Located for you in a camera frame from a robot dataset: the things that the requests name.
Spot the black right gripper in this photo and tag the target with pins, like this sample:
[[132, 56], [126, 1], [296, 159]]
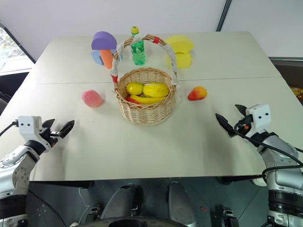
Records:
[[243, 128]]

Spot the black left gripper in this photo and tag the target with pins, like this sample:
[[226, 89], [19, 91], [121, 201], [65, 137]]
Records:
[[48, 136]]

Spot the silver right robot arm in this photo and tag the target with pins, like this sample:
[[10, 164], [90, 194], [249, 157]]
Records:
[[284, 182]]

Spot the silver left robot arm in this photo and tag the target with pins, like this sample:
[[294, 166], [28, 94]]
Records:
[[21, 175]]

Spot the red fruit under banana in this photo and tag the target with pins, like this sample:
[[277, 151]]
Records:
[[131, 101]]

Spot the yellow ribbed star fruit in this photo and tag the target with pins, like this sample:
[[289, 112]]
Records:
[[156, 89]]

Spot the pink peach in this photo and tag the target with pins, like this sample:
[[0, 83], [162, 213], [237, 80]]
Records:
[[92, 99]]

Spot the red and yellow mango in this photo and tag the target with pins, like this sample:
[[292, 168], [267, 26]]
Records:
[[197, 93]]

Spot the brown box with yellow items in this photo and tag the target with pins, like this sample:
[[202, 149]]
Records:
[[288, 73]]

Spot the yellow foam half round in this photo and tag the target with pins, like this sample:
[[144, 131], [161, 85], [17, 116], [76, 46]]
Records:
[[183, 61]]

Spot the blue foam block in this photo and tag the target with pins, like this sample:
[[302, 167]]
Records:
[[96, 58]]

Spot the orange foam cylinder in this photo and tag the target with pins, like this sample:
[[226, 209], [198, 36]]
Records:
[[107, 59]]

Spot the yellow lemon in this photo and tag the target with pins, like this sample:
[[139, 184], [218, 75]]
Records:
[[134, 88]]

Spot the yellow banana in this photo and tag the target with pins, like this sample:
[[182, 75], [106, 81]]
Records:
[[148, 99]]

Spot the yellow foam arch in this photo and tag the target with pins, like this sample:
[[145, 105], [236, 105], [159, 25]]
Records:
[[180, 43]]

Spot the purple foam half disc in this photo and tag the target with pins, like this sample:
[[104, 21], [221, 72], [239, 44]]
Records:
[[103, 41]]

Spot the green plastic bottle yellow cap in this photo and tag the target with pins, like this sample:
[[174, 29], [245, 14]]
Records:
[[137, 50]]

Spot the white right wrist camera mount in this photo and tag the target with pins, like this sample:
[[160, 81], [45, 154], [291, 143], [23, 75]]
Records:
[[260, 116]]

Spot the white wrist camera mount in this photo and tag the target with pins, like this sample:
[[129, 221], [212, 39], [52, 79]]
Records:
[[260, 116], [27, 126]]

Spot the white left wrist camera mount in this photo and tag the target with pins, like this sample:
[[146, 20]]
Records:
[[27, 126]]

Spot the window with dark frame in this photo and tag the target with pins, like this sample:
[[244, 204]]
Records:
[[9, 45]]

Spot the dark ceiling rail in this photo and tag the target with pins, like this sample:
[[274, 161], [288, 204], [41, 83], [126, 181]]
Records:
[[223, 15]]

